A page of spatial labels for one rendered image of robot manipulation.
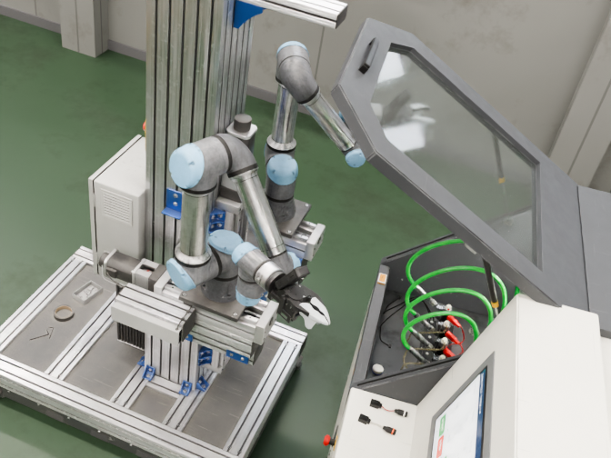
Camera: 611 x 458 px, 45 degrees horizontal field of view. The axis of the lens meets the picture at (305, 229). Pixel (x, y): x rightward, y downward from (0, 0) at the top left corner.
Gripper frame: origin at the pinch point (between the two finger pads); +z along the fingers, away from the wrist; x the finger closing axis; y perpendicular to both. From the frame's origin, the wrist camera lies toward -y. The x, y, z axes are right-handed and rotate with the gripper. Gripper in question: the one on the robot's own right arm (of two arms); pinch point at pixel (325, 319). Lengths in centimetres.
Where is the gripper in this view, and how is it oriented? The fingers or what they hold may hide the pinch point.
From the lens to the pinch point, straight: 196.6
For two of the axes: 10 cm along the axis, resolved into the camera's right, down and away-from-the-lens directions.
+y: -2.4, 8.0, 5.5
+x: -6.9, 2.5, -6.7
